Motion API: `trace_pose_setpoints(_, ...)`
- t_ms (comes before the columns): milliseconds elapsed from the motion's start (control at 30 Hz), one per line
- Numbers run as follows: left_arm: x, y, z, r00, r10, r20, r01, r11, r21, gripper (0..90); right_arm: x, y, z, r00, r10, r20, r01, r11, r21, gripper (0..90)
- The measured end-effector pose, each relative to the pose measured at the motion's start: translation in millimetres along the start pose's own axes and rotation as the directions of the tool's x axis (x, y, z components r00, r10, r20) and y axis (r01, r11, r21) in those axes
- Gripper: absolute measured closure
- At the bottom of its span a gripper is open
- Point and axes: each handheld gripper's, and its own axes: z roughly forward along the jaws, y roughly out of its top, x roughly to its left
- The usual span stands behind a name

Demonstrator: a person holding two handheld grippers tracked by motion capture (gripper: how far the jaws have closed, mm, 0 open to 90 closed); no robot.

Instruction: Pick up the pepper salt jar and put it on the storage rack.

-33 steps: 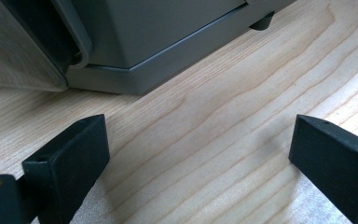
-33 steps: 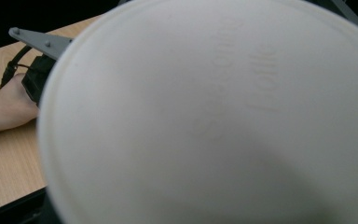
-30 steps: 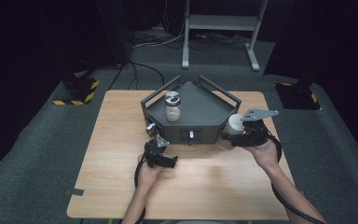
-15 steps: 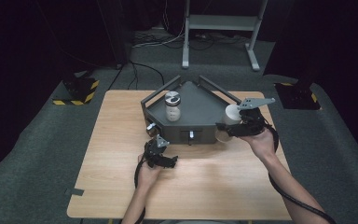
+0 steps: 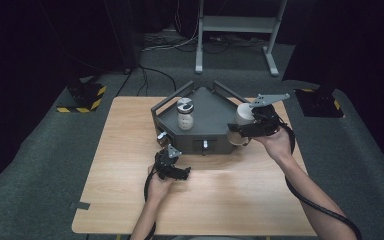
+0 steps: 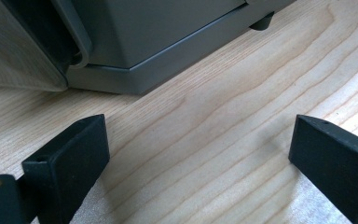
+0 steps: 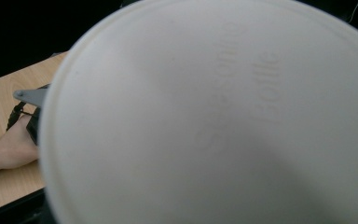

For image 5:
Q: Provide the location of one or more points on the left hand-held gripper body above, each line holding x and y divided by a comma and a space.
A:
166, 163

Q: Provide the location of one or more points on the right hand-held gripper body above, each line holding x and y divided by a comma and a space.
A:
263, 121

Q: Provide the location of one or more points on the white cup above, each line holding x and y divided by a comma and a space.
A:
243, 115

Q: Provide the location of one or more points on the dark grey tray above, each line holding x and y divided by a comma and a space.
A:
210, 116

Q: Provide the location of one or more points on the person's left hand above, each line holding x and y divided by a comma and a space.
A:
160, 188

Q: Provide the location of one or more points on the person's right hand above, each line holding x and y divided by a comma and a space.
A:
276, 145

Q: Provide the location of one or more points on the glass jar with silver lid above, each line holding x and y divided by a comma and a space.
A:
185, 116

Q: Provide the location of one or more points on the black yellow striped base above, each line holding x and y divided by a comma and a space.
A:
83, 96
320, 103

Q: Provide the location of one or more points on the grey tape piece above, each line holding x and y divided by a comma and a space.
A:
79, 205

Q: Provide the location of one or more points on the grey metal stand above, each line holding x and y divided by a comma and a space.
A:
236, 24

